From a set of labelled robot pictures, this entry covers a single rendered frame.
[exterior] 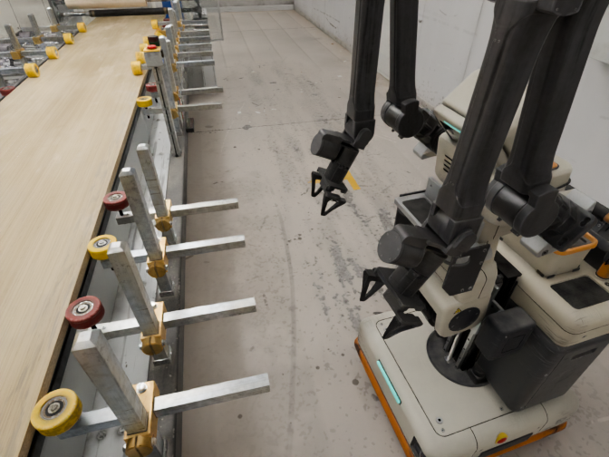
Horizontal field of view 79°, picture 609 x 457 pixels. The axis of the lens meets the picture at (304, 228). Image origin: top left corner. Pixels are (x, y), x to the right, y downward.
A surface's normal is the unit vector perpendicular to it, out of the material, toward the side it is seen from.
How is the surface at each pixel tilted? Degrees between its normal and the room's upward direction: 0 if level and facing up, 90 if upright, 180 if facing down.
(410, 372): 0
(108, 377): 90
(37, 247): 0
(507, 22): 88
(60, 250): 0
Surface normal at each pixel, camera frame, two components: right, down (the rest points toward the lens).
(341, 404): 0.00, -0.78
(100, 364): 0.23, 0.61
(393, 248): -0.84, -0.22
